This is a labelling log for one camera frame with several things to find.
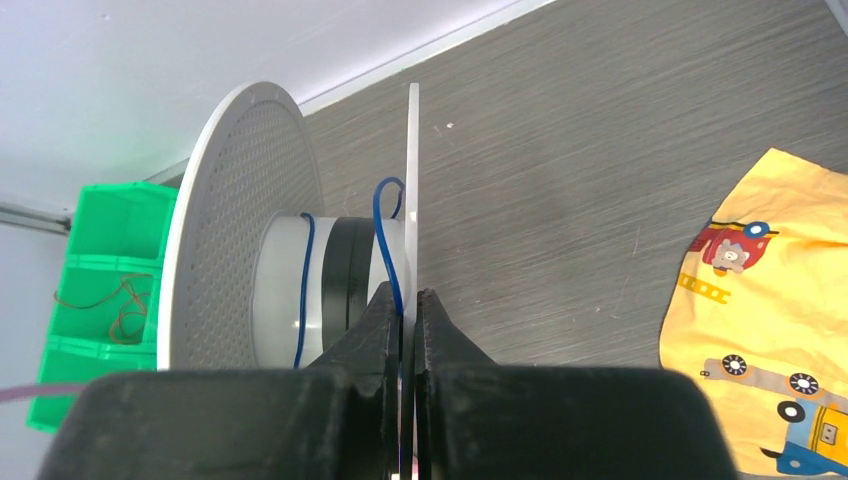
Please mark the green plastic divided bin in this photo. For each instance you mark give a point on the green plastic divided bin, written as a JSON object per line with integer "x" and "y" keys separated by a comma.
{"x": 104, "y": 318}

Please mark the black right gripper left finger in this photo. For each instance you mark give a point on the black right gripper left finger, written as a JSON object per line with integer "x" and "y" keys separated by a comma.
{"x": 336, "y": 418}

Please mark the white perforated cable spool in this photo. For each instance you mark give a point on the white perforated cable spool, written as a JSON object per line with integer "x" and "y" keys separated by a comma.
{"x": 256, "y": 276}

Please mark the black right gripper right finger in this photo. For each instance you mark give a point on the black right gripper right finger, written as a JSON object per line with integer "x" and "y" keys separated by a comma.
{"x": 477, "y": 419}

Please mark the yellow printed cloth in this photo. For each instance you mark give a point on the yellow printed cloth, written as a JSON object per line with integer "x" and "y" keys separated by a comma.
{"x": 758, "y": 318}

